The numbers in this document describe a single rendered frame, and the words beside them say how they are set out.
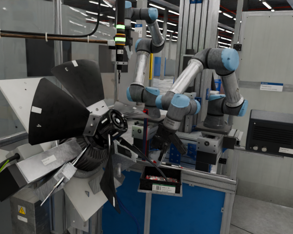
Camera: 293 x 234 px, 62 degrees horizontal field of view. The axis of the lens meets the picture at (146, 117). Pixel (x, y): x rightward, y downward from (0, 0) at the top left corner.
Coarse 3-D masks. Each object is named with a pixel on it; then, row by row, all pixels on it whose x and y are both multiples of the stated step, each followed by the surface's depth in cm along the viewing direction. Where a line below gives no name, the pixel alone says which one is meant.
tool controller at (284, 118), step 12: (252, 120) 120; (264, 120) 117; (276, 120) 116; (288, 120) 115; (252, 132) 122; (264, 132) 120; (276, 132) 117; (288, 132) 115; (252, 144) 125; (264, 144) 122; (276, 144) 120; (288, 144) 117; (288, 156) 121
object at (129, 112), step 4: (116, 104) 134; (120, 104) 135; (116, 108) 129; (120, 108) 130; (124, 108) 131; (128, 108) 133; (132, 108) 135; (120, 112) 123; (124, 112) 124; (128, 112) 125; (132, 112) 127; (136, 112) 129; (140, 112) 133; (124, 116) 117; (128, 116) 119; (132, 116) 121; (136, 116) 123; (140, 116) 126; (144, 116) 129; (148, 116) 134
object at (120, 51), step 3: (117, 45) 105; (120, 45) 105; (123, 45) 106; (117, 48) 106; (120, 48) 105; (123, 48) 106; (117, 51) 106; (120, 51) 106; (123, 51) 107; (117, 54) 106; (120, 54) 106; (123, 54) 107; (117, 57) 107; (120, 57) 106; (117, 60) 107; (120, 60) 107; (117, 66) 108; (120, 66) 108; (117, 69) 108; (120, 69) 108
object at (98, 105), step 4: (92, 104) 108; (96, 104) 108; (100, 104) 108; (104, 104) 109; (88, 108) 107; (92, 108) 107; (100, 108) 108; (104, 108) 108; (92, 112) 107; (96, 112) 107; (100, 112) 107; (104, 112) 108
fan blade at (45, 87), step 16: (48, 80) 83; (48, 96) 82; (64, 96) 87; (32, 112) 78; (48, 112) 82; (64, 112) 87; (80, 112) 92; (32, 128) 78; (48, 128) 83; (64, 128) 88; (80, 128) 94; (32, 144) 78
